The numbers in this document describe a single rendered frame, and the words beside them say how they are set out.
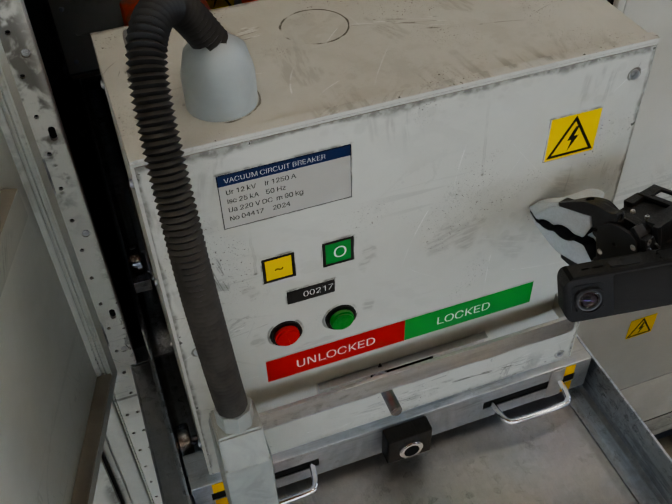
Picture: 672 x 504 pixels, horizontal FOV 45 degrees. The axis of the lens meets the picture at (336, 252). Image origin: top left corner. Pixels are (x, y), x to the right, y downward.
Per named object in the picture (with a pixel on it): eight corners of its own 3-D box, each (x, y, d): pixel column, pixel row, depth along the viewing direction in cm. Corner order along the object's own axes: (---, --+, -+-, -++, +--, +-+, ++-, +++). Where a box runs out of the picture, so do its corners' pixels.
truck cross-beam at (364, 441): (583, 384, 111) (592, 357, 107) (198, 515, 99) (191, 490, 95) (564, 357, 115) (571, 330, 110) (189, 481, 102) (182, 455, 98)
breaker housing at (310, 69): (570, 362, 108) (664, 36, 74) (208, 482, 97) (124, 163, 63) (414, 147, 143) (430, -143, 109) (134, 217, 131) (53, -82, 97)
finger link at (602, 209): (570, 224, 81) (643, 255, 74) (558, 231, 80) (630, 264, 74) (569, 183, 78) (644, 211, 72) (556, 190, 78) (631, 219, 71)
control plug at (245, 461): (284, 530, 88) (270, 441, 76) (240, 545, 87) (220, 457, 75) (263, 470, 93) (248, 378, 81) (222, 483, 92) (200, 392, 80)
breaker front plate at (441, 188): (570, 369, 108) (663, 50, 74) (215, 488, 97) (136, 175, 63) (565, 362, 108) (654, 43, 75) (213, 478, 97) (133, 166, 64)
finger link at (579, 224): (563, 191, 86) (635, 220, 79) (522, 214, 84) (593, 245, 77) (562, 165, 84) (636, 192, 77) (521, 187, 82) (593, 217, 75)
